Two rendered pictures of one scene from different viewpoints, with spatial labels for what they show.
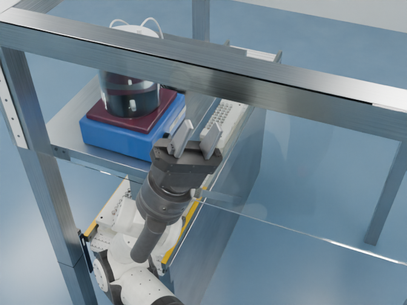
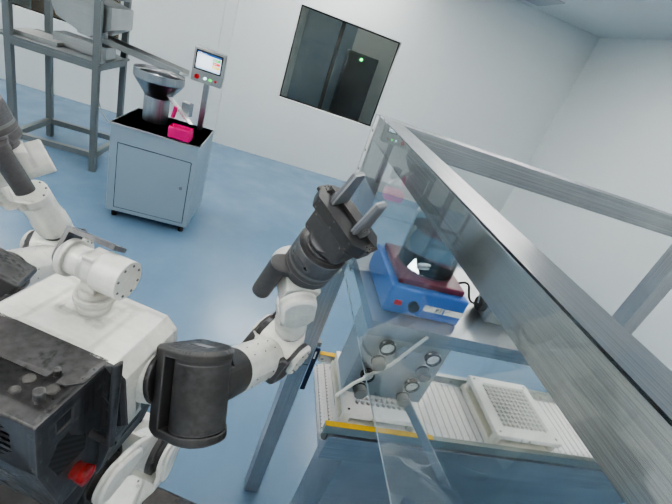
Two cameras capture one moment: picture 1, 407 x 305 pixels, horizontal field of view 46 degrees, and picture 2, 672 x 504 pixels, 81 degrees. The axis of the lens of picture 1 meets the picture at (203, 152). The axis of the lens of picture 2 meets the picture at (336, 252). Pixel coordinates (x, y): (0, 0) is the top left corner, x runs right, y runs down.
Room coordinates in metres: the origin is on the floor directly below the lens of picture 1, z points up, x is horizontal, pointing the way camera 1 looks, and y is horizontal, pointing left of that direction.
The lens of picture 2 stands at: (0.25, -0.41, 1.75)
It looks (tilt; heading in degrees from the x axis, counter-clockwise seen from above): 27 degrees down; 53
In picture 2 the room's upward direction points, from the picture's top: 21 degrees clockwise
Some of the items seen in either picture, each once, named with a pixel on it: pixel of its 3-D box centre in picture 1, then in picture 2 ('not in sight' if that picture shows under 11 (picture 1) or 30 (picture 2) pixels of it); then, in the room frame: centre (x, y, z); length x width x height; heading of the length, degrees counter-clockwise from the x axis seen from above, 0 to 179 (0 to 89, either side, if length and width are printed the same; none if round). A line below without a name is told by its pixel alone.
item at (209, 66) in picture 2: not in sight; (204, 92); (1.02, 2.97, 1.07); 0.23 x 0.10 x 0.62; 157
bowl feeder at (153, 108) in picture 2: not in sight; (166, 99); (0.75, 2.99, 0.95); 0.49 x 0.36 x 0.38; 157
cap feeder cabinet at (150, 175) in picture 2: not in sight; (161, 171); (0.77, 2.93, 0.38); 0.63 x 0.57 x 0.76; 157
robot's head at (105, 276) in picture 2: not in sight; (99, 274); (0.27, 0.19, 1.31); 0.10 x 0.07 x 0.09; 139
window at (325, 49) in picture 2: not in sight; (338, 69); (3.08, 4.72, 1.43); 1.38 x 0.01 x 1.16; 157
